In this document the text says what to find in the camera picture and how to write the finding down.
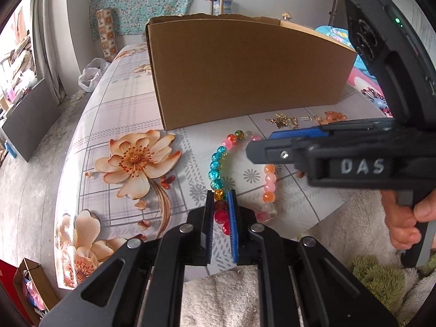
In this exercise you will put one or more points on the white plastic bag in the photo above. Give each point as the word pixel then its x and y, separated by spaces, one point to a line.
pixel 90 76

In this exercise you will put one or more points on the pink floral blanket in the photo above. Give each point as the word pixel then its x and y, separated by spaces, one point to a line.
pixel 369 90

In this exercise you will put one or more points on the dark grey board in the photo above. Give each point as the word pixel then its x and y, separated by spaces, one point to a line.
pixel 30 122

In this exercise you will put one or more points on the person's right hand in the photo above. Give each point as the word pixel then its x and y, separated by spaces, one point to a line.
pixel 402 231

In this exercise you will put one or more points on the white fluffy towel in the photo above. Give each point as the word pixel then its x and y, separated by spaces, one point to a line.
pixel 218 299

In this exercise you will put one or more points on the small silver clasp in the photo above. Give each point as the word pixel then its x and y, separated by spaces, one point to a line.
pixel 305 119

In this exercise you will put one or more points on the teal floral curtain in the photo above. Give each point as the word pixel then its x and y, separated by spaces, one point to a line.
pixel 143 0

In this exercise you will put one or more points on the green fluffy cloth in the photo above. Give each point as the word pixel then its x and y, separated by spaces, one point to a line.
pixel 378 279

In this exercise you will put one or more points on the brown paper bag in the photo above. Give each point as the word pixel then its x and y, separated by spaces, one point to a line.
pixel 29 272

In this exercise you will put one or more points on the grey curtain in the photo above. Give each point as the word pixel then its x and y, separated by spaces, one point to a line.
pixel 49 41

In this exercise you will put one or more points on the cluttered shelf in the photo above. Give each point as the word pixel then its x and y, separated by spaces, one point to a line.
pixel 18 68

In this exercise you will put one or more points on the blue plastic water jug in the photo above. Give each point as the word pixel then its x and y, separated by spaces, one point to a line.
pixel 227 6

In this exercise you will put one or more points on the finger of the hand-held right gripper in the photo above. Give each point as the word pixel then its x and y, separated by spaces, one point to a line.
pixel 296 133
pixel 272 151

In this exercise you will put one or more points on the brown cardboard box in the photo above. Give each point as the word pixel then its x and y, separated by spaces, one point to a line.
pixel 245 71

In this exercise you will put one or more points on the orange patterned roll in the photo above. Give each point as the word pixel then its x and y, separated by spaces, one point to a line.
pixel 106 34

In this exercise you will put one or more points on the red box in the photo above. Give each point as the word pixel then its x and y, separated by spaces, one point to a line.
pixel 8 286

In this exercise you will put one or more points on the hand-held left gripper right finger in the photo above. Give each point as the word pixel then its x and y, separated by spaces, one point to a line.
pixel 233 231

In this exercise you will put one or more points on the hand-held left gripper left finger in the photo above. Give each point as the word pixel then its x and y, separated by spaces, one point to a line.
pixel 210 231

